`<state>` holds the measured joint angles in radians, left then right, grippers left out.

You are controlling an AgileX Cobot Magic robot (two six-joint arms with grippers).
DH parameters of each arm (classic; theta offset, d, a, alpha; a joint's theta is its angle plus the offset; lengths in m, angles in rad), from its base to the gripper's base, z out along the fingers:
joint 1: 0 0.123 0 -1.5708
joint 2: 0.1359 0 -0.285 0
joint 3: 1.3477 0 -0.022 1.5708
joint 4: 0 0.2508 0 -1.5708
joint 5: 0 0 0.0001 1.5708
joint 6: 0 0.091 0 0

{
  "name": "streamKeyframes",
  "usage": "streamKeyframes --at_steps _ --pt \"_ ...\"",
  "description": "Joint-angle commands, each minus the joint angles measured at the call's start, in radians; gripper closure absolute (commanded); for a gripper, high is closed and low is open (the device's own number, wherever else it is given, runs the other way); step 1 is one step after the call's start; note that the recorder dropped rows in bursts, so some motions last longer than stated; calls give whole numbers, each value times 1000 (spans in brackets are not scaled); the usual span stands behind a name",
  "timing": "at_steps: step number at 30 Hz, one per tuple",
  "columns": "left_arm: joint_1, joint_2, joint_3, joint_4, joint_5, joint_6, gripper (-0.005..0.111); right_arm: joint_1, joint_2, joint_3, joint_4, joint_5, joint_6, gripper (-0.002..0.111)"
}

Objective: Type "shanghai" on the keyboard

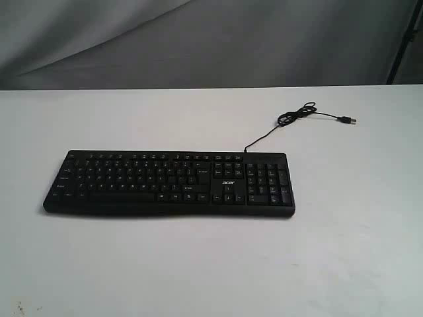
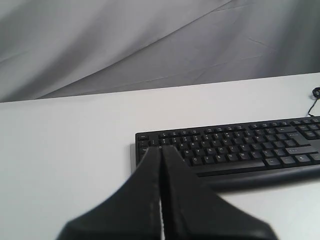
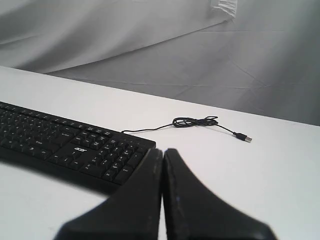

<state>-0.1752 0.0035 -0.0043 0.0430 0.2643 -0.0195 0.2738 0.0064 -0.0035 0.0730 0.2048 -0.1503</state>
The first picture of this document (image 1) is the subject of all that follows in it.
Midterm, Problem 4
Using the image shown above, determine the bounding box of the grey backdrop cloth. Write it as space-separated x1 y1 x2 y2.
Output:
1 1 416 90

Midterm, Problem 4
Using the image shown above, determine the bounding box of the black tripod stand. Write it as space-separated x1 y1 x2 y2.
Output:
385 0 422 85

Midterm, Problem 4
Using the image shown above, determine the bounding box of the black Acer keyboard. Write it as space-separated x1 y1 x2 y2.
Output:
43 150 295 218

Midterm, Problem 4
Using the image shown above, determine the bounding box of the black keyboard USB cable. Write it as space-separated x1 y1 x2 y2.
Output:
243 101 358 154

